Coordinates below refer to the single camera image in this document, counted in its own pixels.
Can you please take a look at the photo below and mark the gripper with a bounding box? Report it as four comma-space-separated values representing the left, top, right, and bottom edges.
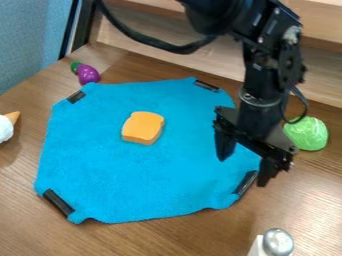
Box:
212, 87, 300, 188

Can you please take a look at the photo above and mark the blue cloth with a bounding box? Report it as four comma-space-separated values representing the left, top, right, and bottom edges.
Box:
33, 77, 262, 225

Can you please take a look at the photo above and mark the green toy cabbage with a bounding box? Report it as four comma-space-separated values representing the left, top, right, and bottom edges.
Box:
281, 115, 330, 152

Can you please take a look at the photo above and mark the silver knob on white base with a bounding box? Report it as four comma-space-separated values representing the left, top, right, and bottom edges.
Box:
247, 227, 297, 256

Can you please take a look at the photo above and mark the orange toy bread slice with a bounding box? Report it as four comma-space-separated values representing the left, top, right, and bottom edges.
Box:
120, 111, 166, 146

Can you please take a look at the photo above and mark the purple toy eggplant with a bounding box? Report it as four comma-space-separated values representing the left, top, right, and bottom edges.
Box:
69, 61, 102, 86

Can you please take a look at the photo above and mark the toy ice cream cone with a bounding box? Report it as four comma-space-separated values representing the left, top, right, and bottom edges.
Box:
0, 110, 22, 145

